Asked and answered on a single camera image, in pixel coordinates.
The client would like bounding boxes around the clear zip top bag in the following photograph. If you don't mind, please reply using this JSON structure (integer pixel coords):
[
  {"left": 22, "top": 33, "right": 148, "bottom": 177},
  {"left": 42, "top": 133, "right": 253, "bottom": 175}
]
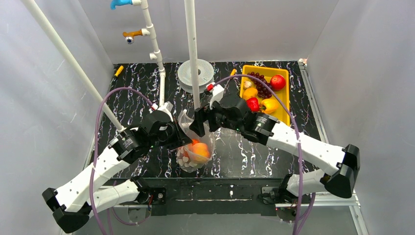
[{"left": 176, "top": 109, "right": 215, "bottom": 173}]

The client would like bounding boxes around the pink toy peach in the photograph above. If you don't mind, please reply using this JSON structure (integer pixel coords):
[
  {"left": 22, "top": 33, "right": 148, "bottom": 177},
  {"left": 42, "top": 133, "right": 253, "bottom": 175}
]
[{"left": 191, "top": 142, "right": 210, "bottom": 162}]

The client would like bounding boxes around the red bell pepper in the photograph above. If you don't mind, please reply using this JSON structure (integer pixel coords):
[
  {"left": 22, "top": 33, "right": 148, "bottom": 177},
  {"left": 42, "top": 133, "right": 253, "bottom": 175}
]
[{"left": 246, "top": 97, "right": 260, "bottom": 112}]

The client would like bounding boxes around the yellow bell pepper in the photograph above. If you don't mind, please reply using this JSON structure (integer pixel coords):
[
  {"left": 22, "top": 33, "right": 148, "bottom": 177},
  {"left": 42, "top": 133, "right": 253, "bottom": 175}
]
[{"left": 260, "top": 98, "right": 279, "bottom": 114}]

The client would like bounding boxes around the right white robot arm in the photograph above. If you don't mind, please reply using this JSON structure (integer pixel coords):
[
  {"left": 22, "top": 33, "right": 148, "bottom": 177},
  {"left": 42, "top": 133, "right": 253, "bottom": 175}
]
[{"left": 189, "top": 95, "right": 360, "bottom": 198}]

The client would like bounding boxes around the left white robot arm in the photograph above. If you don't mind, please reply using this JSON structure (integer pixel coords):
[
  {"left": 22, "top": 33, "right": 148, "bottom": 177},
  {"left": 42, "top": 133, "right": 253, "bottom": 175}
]
[{"left": 42, "top": 111, "right": 192, "bottom": 234}]

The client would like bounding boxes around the orange toy fruit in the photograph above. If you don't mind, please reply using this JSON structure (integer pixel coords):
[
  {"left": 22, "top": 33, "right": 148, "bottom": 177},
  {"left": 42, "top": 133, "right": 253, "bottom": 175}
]
[{"left": 242, "top": 87, "right": 258, "bottom": 100}]

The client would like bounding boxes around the white garlic bulb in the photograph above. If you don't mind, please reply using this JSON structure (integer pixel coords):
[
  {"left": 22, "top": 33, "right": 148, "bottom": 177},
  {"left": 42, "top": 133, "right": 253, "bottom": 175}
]
[{"left": 243, "top": 80, "right": 253, "bottom": 89}]

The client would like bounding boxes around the dark grape bunch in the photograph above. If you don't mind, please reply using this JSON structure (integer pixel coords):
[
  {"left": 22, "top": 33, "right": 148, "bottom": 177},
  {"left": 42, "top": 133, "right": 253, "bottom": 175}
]
[{"left": 248, "top": 72, "right": 273, "bottom": 99}]

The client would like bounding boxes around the diagonal white pipe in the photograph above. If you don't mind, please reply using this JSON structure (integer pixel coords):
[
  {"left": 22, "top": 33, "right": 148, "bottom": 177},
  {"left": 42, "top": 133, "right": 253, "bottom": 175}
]
[{"left": 22, "top": 0, "right": 125, "bottom": 132}]

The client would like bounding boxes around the yellow plastic bin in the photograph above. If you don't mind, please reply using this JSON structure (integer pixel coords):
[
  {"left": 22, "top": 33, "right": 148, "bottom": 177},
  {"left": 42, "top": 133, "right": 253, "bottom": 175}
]
[{"left": 242, "top": 65, "right": 291, "bottom": 126}]

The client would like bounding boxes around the white filament spool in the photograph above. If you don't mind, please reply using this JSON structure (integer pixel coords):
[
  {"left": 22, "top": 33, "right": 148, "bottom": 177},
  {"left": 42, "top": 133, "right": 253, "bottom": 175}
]
[{"left": 177, "top": 59, "right": 214, "bottom": 93}]

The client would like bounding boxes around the red toy apple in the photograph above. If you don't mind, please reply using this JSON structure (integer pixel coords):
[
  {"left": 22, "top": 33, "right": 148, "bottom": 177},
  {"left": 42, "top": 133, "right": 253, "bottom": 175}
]
[{"left": 269, "top": 74, "right": 286, "bottom": 91}]

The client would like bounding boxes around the orange tap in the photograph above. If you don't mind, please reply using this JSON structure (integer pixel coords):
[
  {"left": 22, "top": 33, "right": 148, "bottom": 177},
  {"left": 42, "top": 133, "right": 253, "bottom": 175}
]
[{"left": 122, "top": 30, "right": 142, "bottom": 45}]

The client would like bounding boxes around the blue tap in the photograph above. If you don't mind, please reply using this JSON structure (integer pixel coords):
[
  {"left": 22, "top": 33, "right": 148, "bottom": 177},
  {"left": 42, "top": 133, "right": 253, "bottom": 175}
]
[{"left": 110, "top": 0, "right": 133, "bottom": 10}]

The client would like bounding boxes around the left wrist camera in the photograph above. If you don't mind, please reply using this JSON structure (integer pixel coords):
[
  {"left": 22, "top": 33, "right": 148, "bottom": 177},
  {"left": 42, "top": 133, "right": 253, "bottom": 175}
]
[{"left": 151, "top": 101, "right": 173, "bottom": 121}]

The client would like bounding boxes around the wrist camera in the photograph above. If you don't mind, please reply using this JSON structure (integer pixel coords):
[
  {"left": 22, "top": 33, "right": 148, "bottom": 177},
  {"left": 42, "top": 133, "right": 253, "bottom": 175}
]
[
  {"left": 151, "top": 101, "right": 173, "bottom": 121},
  {"left": 206, "top": 82, "right": 225, "bottom": 109}
]

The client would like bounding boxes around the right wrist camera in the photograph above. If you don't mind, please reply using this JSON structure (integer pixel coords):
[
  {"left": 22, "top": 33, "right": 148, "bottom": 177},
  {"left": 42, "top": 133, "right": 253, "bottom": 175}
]
[{"left": 206, "top": 82, "right": 225, "bottom": 109}]

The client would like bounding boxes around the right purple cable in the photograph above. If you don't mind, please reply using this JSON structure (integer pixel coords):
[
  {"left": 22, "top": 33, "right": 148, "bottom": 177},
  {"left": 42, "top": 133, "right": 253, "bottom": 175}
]
[{"left": 207, "top": 73, "right": 316, "bottom": 235}]

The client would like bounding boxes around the yellow handled screwdriver centre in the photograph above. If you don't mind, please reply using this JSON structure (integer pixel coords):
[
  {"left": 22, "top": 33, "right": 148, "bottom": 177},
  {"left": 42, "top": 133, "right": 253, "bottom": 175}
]
[{"left": 230, "top": 69, "right": 237, "bottom": 76}]

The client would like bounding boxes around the yellow handled screwdriver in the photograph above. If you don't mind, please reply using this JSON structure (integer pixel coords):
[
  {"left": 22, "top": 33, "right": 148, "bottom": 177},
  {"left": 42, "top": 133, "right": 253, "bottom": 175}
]
[
  {"left": 230, "top": 69, "right": 237, "bottom": 76},
  {"left": 112, "top": 65, "right": 124, "bottom": 81}
]

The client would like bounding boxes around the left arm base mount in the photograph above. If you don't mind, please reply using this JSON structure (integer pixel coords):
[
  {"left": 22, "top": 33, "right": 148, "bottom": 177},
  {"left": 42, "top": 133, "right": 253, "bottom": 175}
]
[{"left": 133, "top": 187, "right": 166, "bottom": 205}]

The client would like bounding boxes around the yellow handled screwdriver left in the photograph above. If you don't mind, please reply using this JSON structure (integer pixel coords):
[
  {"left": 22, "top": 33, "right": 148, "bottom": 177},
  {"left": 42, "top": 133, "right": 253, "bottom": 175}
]
[{"left": 112, "top": 65, "right": 124, "bottom": 81}]

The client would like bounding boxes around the white pvc pipe frame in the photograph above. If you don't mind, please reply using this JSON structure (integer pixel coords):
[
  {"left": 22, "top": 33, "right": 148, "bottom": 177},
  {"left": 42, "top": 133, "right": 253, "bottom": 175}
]
[{"left": 132, "top": 0, "right": 201, "bottom": 108}]

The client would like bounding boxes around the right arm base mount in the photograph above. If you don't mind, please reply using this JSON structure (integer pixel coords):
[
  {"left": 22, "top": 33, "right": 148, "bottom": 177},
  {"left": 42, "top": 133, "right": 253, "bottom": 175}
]
[{"left": 257, "top": 182, "right": 298, "bottom": 217}]

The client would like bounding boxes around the aluminium rail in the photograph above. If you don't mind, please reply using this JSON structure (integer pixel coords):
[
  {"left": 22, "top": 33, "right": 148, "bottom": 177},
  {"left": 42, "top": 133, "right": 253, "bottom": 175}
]
[{"left": 60, "top": 191, "right": 370, "bottom": 235}]

